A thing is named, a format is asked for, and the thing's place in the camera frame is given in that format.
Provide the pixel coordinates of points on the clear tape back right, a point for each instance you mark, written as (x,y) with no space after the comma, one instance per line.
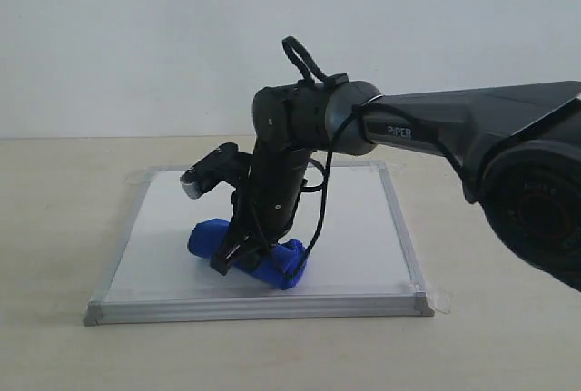
(376,165)

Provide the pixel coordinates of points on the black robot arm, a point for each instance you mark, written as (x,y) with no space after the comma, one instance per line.
(515,149)

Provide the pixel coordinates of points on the clear tape front right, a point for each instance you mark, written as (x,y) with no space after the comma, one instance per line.
(426,301)

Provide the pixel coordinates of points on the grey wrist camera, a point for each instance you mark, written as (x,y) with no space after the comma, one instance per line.
(219,165)

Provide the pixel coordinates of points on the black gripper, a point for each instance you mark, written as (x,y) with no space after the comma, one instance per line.
(265,204)

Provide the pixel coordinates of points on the blue microfibre cloth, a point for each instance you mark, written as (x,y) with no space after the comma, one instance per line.
(207,236)

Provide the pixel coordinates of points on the clear tape back left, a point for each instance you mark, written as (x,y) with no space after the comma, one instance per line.
(139,177)

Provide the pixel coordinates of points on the white board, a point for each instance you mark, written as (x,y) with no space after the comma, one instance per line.
(362,250)

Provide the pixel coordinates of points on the clear tape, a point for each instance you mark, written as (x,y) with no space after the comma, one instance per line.
(139,177)
(376,165)
(426,301)

